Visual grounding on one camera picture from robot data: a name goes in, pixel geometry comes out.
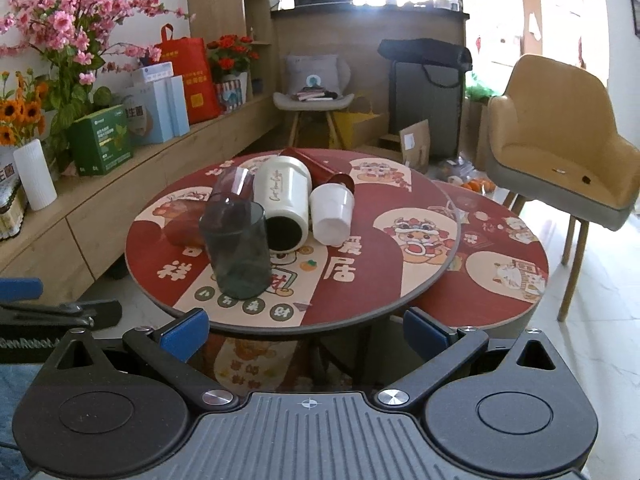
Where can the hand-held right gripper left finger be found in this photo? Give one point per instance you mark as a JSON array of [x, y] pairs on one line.
[[184, 334]]

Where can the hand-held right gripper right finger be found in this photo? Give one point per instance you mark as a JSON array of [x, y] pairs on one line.
[[426, 332]]

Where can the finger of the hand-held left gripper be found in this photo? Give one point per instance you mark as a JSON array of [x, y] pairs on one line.
[[20, 290]]

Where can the dark green transparent cup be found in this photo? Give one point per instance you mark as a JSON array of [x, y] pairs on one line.
[[237, 255]]

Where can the red-brown translucent cup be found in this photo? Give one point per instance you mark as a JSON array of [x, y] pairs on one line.
[[182, 222]]

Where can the small white cup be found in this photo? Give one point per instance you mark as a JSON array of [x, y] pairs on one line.
[[331, 215]]

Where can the clear translucent cup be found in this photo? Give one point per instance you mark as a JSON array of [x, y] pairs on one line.
[[232, 182]]

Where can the large cream cup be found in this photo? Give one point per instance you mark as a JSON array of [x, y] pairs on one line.
[[282, 200]]

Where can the dark red cup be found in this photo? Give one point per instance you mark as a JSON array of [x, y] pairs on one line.
[[320, 167]]

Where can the blue denim trouser leg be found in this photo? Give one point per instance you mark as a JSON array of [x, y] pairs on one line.
[[17, 385]]

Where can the large round red printed table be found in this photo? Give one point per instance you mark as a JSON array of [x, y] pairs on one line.
[[390, 260]]

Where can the small round red printed table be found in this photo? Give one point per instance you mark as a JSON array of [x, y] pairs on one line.
[[500, 270]]

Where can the low wooden cabinet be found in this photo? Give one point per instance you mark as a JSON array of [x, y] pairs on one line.
[[100, 210]]

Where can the white ribbed vase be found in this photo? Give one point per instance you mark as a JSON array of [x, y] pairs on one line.
[[35, 175]]

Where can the oranges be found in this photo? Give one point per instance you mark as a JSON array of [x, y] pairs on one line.
[[482, 187]]

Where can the clear plastic bag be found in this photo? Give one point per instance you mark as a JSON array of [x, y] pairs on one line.
[[457, 170]]

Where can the green box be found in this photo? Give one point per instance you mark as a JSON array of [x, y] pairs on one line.
[[100, 140]]

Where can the sunflower bouquet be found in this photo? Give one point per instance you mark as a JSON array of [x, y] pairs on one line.
[[20, 110]]

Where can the cardboard box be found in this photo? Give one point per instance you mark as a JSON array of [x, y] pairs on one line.
[[416, 142]]

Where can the yellow paper bag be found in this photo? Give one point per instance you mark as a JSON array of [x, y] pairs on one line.
[[357, 127]]

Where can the yellow armchair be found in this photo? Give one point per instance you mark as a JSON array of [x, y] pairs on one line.
[[545, 150]]

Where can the white and blue box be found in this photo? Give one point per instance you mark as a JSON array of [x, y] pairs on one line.
[[150, 110]]

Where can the black bag on case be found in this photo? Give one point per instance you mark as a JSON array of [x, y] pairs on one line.
[[425, 110]]

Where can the light blue box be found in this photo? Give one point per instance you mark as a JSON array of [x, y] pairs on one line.
[[179, 105]]

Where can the green plastic bag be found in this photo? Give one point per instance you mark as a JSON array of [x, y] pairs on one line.
[[482, 87]]

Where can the grey chair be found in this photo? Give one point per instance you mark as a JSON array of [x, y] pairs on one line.
[[310, 105]]

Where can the red shopping bag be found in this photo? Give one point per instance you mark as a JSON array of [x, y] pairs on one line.
[[192, 75]]

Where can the stack of books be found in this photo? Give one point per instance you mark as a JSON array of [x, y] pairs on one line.
[[315, 94]]

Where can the red flower pot plant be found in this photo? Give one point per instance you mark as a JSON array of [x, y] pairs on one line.
[[230, 67]]

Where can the pink blossom branches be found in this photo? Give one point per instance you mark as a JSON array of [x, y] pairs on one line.
[[65, 15]]

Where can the grey cushion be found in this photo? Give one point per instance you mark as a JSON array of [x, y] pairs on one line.
[[310, 72]]

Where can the wooden counter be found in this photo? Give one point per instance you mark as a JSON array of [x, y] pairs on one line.
[[365, 40]]

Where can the wooden shelf unit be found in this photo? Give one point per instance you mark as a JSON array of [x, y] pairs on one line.
[[250, 25]]

